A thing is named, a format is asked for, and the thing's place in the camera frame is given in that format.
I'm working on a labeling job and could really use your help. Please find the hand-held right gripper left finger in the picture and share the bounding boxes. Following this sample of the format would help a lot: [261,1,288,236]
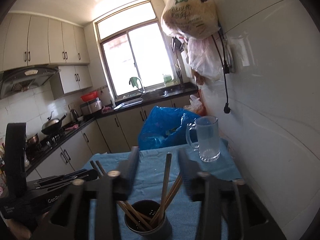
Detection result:
[30,147,139,240]

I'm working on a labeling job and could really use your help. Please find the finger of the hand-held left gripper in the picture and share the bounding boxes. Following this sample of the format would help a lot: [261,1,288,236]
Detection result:
[33,169,98,186]
[34,180,73,191]

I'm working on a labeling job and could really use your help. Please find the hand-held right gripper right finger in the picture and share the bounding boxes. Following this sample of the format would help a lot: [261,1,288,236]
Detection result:
[177,148,286,240]

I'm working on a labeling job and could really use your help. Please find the slender wooden chopstick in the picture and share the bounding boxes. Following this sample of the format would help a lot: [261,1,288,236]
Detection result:
[90,160,101,178]
[158,153,173,221]
[95,160,107,176]

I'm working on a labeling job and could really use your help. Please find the bunch of wooden chopsticks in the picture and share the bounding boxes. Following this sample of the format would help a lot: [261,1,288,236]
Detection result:
[116,174,183,232]

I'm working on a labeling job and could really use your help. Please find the black utensil holder cup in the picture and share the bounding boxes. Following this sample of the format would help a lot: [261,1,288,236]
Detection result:
[124,199,173,236]

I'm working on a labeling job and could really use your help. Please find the person's left hand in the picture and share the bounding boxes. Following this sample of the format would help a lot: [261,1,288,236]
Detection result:
[6,219,33,240]

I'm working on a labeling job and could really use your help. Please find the steel cooking pot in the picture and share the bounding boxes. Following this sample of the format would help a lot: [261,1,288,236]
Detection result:
[25,133,40,147]

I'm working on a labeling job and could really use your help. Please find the blue tablecloth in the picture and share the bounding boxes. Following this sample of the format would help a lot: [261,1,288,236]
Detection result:
[79,138,241,240]

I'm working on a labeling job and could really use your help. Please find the clear glass mug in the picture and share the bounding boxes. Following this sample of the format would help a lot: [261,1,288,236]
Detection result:
[185,116,221,163]

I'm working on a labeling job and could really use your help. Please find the cream lower kitchen cabinets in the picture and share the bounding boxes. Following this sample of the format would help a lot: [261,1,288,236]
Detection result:
[24,96,200,181]

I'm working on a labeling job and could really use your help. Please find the gas stove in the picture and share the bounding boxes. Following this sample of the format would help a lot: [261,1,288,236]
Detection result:
[26,131,67,156]

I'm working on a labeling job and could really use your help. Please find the blue plastic bag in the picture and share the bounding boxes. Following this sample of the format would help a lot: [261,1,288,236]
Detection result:
[138,105,202,152]

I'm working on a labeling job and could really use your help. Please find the black wok with lid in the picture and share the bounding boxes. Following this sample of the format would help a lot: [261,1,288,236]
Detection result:
[40,111,68,135]

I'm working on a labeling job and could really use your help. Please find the black kitchen countertop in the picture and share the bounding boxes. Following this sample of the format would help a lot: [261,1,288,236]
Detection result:
[24,84,199,177]

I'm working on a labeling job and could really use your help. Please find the white plastic bag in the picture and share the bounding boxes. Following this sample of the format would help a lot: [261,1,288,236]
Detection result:
[189,94,202,111]

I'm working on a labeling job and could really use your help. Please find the steel kitchen sink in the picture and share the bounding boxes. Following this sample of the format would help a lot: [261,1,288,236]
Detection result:
[113,91,168,110]

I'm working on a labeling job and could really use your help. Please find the steel countertop appliance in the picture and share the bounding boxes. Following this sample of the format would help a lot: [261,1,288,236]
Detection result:
[80,97,103,116]

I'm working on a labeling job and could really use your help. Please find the red plastic basin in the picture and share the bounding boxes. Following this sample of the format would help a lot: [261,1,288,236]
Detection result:
[80,91,99,102]

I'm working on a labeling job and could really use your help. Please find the range hood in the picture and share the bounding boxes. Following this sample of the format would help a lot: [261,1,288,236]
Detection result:
[0,65,62,100]

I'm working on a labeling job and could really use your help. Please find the faucet with green cloth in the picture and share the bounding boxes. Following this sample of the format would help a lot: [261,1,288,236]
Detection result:
[129,76,146,101]

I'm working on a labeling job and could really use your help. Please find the kitchen window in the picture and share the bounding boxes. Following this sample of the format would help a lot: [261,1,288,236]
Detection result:
[93,1,180,103]

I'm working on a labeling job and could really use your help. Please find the printed hanging plastic bag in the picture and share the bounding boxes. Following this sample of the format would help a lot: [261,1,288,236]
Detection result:
[161,0,221,40]

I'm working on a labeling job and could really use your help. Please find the black power cable with plug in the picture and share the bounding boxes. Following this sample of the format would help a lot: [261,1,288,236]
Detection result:
[211,27,232,115]

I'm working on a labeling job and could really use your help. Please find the small cream wall cabinet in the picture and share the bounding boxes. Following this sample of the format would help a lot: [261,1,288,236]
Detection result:
[50,65,93,101]

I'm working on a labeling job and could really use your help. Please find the wall utensil rack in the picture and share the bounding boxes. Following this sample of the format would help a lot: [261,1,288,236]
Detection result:
[171,36,188,83]

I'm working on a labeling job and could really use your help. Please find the cream upper wall cabinets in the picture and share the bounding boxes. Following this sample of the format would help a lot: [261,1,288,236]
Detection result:
[0,13,91,72]

